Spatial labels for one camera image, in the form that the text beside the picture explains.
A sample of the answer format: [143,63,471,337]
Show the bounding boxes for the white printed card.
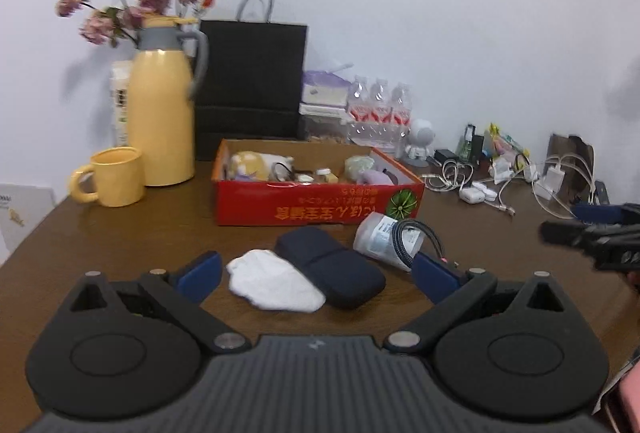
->
[0,183,55,267]

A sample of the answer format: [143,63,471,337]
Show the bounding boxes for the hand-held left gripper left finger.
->
[70,250,252,355]

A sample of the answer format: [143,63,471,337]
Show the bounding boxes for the white crumpled cloth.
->
[226,249,327,312]

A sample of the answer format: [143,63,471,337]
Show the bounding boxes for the white robot figurine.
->
[404,117,435,166]

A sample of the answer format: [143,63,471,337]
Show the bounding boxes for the white printed carton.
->
[110,61,134,148]

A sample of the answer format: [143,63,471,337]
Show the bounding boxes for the colourful snack packets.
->
[487,123,531,165]

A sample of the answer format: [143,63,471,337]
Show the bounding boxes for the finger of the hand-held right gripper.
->
[571,202,640,226]
[539,220,640,272]

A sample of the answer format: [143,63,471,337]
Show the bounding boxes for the green small bottle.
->
[457,123,476,161]

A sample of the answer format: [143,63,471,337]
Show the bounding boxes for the yellow mug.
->
[68,147,147,208]

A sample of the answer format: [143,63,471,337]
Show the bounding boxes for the black paper bag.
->
[194,0,309,162]

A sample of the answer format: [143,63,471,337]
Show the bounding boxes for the white coiled cable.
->
[531,153,597,220]

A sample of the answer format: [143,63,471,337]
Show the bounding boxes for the clear plastic container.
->
[299,103,351,144]

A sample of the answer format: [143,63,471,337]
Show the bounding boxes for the dark blue case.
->
[275,226,387,310]

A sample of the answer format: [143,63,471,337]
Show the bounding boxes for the clear plastic jar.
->
[352,214,427,272]

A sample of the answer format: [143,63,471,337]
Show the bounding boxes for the tangled white cables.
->
[424,159,518,217]

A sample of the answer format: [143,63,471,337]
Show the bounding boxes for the black braided cable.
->
[390,219,455,270]

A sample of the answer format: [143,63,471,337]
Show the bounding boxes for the yellow plush toy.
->
[227,152,273,182]

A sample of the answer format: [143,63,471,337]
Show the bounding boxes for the lavender soft item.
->
[357,168,401,186]

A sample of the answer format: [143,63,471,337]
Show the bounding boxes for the brown paper bag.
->
[547,134,597,214]

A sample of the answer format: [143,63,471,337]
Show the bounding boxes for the pale green item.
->
[344,155,377,178]

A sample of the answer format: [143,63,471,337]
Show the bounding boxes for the purple tissue pack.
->
[301,61,354,106]

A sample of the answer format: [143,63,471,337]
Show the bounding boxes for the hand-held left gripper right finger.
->
[385,253,569,357]

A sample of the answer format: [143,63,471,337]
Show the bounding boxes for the red cardboard box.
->
[212,139,426,227]

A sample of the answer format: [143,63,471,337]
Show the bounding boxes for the yellow thermos jug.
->
[127,15,210,187]

